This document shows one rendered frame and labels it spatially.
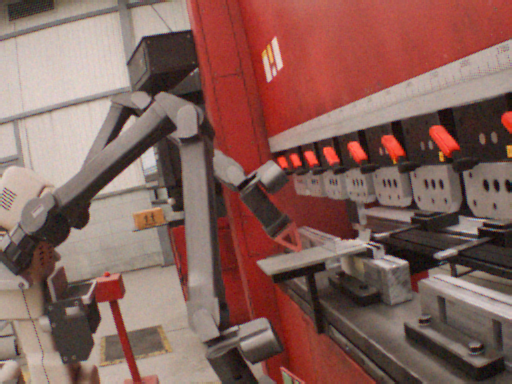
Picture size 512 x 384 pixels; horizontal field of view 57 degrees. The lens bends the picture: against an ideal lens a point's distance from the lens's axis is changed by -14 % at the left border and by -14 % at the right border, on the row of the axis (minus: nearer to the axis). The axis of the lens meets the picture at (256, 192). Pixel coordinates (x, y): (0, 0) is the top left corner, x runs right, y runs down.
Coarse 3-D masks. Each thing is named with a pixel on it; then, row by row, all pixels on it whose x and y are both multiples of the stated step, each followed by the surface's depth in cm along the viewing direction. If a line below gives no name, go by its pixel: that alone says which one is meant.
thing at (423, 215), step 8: (416, 216) 149; (424, 216) 144; (432, 216) 142; (440, 216) 141; (448, 216) 141; (456, 216) 142; (416, 224) 147; (424, 224) 142; (432, 224) 141; (440, 224) 141; (448, 224) 141; (384, 232) 146; (392, 232) 144; (400, 232) 144
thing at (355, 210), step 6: (348, 198) 145; (348, 204) 146; (354, 204) 141; (360, 204) 139; (348, 210) 147; (354, 210) 142; (360, 210) 139; (348, 216) 148; (354, 216) 143; (360, 216) 139; (354, 222) 143; (360, 222) 139; (366, 222) 139; (354, 228) 147; (360, 228) 142
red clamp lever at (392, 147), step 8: (384, 136) 94; (392, 136) 93; (384, 144) 93; (392, 144) 92; (392, 152) 90; (400, 152) 90; (400, 160) 89; (400, 168) 87; (408, 168) 87; (416, 168) 88
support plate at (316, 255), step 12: (300, 252) 148; (312, 252) 144; (324, 252) 141; (336, 252) 137; (348, 252) 135; (264, 264) 142; (276, 264) 139; (288, 264) 135; (300, 264) 133; (312, 264) 133
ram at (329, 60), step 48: (240, 0) 217; (288, 0) 146; (336, 0) 109; (384, 0) 86; (432, 0) 70; (480, 0) 58; (288, 48) 159; (336, 48) 117; (384, 48) 92; (432, 48) 74; (480, 48) 61; (288, 96) 174; (336, 96) 126; (432, 96) 79; (480, 96) 65; (288, 144) 190
